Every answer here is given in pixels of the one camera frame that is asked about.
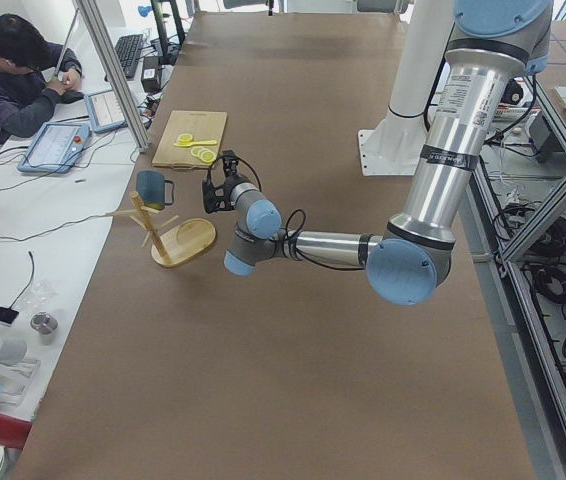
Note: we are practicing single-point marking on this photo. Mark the small metal tin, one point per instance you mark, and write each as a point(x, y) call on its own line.
point(46, 327)

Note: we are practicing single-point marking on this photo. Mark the seated person dark jacket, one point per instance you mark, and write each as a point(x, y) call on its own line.
point(34, 75)

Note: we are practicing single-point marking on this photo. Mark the wooden cutting board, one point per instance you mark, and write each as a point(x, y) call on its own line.
point(203, 125)

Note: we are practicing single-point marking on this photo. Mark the grey cup on tray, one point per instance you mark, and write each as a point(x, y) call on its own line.
point(12, 350)

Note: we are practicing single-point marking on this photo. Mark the yellow toy knife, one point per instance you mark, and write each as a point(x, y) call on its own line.
point(200, 143)

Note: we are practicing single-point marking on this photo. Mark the yellow lemon slice toy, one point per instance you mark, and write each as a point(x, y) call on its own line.
point(184, 139)

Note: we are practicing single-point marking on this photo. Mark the blue cup yellow inside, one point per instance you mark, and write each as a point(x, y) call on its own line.
point(155, 190)

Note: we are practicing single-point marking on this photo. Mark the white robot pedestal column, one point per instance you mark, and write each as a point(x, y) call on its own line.
point(393, 147)

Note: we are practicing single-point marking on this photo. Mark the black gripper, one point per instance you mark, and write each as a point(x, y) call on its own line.
point(221, 195)

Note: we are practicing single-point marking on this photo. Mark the teach pendant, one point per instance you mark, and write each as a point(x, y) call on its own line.
point(104, 112)
point(55, 148)

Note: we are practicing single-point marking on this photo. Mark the wooden cup storage rack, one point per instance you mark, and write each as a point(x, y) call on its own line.
point(172, 245)

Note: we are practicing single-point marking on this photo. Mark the teach pendant near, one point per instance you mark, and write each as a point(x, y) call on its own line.
point(55, 148)

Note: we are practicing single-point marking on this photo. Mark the black keyboard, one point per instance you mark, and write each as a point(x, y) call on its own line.
point(128, 50)

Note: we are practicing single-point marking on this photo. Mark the teach pendant far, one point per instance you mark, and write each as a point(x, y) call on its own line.
point(104, 112)

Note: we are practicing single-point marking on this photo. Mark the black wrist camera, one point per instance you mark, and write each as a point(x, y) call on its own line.
point(215, 198)

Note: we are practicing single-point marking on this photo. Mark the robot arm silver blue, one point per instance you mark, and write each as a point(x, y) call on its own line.
point(491, 43)

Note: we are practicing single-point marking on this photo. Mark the aluminium frame post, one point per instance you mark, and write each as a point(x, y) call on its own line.
point(99, 35)

